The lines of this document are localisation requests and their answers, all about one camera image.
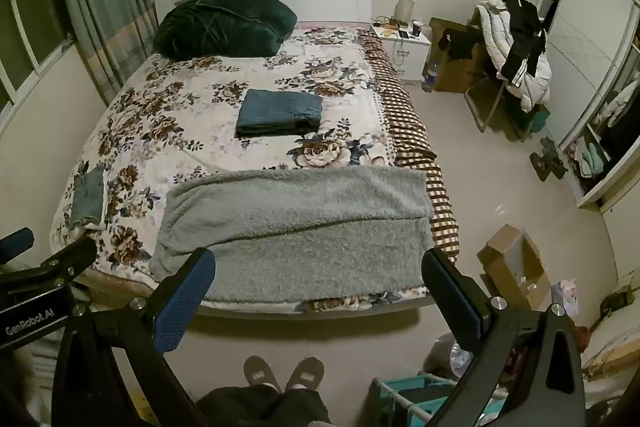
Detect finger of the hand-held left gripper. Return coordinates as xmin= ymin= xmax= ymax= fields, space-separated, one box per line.
xmin=0 ymin=236 xmax=98 ymax=290
xmin=0 ymin=228 xmax=35 ymax=264

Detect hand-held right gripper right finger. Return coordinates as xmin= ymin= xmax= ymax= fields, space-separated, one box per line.
xmin=421 ymin=248 xmax=587 ymax=427

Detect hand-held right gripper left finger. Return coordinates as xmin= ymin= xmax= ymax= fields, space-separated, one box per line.
xmin=51 ymin=248 xmax=217 ymax=427

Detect grey fluffy blanket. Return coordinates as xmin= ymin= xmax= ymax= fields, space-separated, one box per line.
xmin=149 ymin=167 xmax=435 ymax=303

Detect small teal cloth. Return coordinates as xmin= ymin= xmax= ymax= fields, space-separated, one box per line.
xmin=70 ymin=167 xmax=106 ymax=228

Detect open cardboard box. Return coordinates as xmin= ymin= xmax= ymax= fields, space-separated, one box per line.
xmin=477 ymin=223 xmax=552 ymax=310

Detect grey slipper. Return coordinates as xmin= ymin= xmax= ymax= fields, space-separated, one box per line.
xmin=243 ymin=356 xmax=282 ymax=393
xmin=285 ymin=356 xmax=325 ymax=392

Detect teal plastic rack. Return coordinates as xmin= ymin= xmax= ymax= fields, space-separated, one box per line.
xmin=371 ymin=374 xmax=458 ymax=427

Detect person's legs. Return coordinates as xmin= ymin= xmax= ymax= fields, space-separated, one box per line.
xmin=195 ymin=384 xmax=333 ymax=427

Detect floral bedding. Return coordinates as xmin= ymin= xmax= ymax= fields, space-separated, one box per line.
xmin=582 ymin=302 xmax=640 ymax=378

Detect dark green floor item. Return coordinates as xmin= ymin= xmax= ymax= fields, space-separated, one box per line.
xmin=530 ymin=138 xmax=568 ymax=180

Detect brown checked bed sheet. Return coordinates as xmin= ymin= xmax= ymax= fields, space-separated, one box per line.
xmin=357 ymin=29 xmax=461 ymax=263

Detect floral blanket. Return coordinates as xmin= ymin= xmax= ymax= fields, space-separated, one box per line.
xmin=52 ymin=24 xmax=401 ymax=313

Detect window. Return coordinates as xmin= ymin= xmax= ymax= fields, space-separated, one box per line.
xmin=0 ymin=0 xmax=76 ymax=108

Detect folding chair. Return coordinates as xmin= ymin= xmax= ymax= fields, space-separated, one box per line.
xmin=465 ymin=72 xmax=507 ymax=132

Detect brown cardboard box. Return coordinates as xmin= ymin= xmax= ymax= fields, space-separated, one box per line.
xmin=427 ymin=18 xmax=491 ymax=94

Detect grey-green curtain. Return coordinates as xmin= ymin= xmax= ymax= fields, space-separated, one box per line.
xmin=52 ymin=0 xmax=158 ymax=108

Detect white nightstand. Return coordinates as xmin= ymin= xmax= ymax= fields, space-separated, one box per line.
xmin=370 ymin=22 xmax=432 ymax=82

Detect black garment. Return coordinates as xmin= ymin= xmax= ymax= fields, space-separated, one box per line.
xmin=437 ymin=27 xmax=485 ymax=62

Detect black clothing pile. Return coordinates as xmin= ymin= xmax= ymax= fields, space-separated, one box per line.
xmin=500 ymin=0 xmax=547 ymax=80

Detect white wardrobe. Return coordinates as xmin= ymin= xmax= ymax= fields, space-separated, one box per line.
xmin=537 ymin=0 xmax=640 ymax=208

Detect dark green duvet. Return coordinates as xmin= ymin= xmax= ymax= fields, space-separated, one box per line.
xmin=152 ymin=0 xmax=298 ymax=58

